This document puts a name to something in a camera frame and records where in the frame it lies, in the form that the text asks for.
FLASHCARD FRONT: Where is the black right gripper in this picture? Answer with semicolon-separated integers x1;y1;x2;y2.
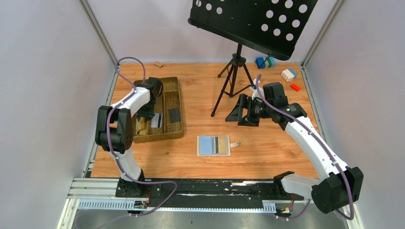
225;94;273;127

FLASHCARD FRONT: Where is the beige leather card holder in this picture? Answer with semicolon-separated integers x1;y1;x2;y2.
196;135;240;156

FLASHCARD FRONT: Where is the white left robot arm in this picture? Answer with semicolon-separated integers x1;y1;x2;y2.
95;77;163;197

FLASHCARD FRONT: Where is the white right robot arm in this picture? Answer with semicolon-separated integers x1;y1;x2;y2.
225;82;364;214

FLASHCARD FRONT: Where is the gold VIP card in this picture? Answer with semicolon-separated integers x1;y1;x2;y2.
135;117;148;136

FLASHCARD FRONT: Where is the black card in tray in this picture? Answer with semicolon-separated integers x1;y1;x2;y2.
168;107;181;123

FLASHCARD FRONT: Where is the gold card in holder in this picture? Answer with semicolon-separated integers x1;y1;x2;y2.
213;136;229;155

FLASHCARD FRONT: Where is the small wooden block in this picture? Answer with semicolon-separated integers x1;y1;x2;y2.
154;61;164;68

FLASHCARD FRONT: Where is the red toy block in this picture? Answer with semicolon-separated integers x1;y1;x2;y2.
290;83;301;92

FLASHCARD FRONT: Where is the blue green toy block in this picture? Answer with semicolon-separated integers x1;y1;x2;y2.
255;56;276;69

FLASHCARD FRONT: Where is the white blue toy block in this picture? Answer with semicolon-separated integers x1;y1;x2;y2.
281;68;298;82

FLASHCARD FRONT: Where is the black music stand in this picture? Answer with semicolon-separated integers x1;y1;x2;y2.
188;0;317;100

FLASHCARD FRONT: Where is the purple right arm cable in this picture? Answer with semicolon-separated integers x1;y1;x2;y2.
255;73;355;221

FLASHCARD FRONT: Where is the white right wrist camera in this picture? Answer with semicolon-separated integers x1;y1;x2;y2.
249;78;258;98

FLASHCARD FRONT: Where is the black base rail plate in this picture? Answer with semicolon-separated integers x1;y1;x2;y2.
115;178;304;201

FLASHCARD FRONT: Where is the white slotted cable duct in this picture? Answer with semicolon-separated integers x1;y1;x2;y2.
77;199;277;213

